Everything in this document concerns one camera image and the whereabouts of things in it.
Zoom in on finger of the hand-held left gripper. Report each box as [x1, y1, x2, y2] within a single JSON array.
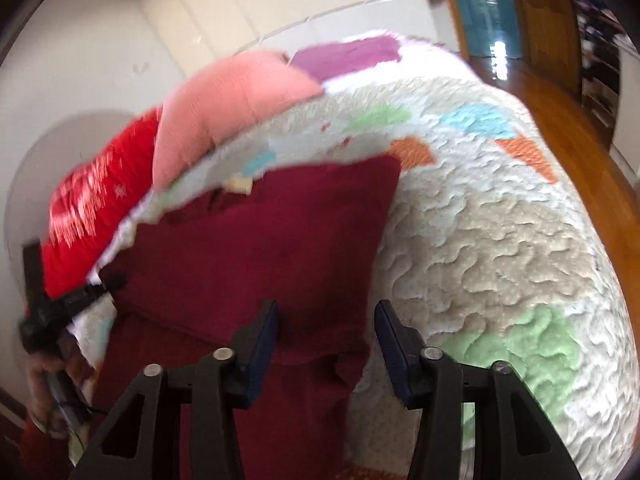
[[74, 272, 127, 312]]

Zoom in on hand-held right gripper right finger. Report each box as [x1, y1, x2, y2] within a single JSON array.
[[374, 299, 584, 480]]

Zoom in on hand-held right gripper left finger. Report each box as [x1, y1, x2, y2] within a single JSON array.
[[69, 299, 280, 480]]

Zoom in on dark red knit garment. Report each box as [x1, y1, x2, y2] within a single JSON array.
[[92, 154, 404, 480]]

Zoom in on person's left hand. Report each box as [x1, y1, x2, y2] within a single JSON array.
[[26, 345, 97, 442]]

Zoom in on red patterned pillow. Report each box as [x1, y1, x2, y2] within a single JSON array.
[[40, 105, 167, 302]]

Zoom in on quilted patchwork blanket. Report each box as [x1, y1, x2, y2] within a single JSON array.
[[65, 30, 640, 480]]

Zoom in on pink pillow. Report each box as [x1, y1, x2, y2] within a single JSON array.
[[151, 51, 326, 192]]

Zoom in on teal door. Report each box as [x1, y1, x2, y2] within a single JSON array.
[[442, 0, 522, 59]]

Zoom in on cluttered shelf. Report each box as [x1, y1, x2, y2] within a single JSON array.
[[574, 0, 632, 147]]

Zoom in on wooden door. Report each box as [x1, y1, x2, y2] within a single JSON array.
[[510, 0, 584, 95]]

